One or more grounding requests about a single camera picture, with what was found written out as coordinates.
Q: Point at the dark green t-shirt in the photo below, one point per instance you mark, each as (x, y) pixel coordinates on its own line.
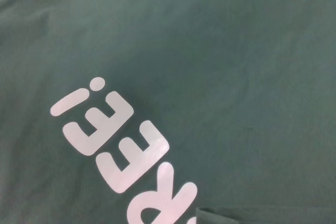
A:
(210, 51)

